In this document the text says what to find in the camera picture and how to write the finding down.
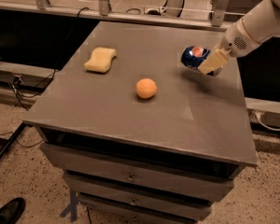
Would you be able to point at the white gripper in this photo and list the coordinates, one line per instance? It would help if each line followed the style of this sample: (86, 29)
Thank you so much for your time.
(234, 42)

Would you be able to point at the blue pepsi can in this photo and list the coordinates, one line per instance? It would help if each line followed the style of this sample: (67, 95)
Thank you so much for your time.
(192, 57)

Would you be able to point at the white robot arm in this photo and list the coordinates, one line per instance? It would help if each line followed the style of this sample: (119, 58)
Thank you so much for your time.
(257, 26)

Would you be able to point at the orange fruit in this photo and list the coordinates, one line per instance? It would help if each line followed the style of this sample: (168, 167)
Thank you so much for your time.
(146, 88)

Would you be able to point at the grey drawer cabinet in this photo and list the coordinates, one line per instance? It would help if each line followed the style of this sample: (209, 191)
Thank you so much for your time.
(194, 123)

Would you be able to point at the yellow sponge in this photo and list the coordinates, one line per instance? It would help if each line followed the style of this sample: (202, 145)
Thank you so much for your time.
(100, 60)

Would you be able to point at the middle drawer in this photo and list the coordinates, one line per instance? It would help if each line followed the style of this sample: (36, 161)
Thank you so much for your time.
(137, 197)

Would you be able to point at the drawer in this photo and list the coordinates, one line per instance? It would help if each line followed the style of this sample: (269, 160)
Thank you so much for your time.
(124, 171)
(137, 197)
(134, 213)

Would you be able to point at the top drawer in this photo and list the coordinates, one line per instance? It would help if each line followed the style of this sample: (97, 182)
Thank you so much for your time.
(124, 171)

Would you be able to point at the bottom drawer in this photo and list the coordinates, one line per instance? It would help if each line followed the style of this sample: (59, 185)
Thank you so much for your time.
(134, 213)

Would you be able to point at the black tripod leg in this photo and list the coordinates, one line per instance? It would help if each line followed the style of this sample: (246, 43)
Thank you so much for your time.
(4, 148)

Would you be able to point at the black shoe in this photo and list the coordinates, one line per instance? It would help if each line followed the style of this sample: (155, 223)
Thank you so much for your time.
(12, 211)

